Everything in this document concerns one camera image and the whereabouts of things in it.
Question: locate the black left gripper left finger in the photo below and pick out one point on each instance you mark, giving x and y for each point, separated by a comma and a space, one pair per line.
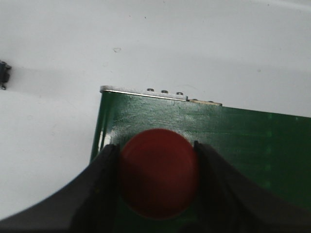
87, 204

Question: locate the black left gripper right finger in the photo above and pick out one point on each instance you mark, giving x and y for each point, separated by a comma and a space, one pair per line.
229, 202

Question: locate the red mushroom push button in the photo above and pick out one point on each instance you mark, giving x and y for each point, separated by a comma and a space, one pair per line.
158, 174
4, 74

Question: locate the green conveyor belt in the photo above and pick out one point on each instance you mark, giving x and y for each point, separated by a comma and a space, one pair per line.
272, 150

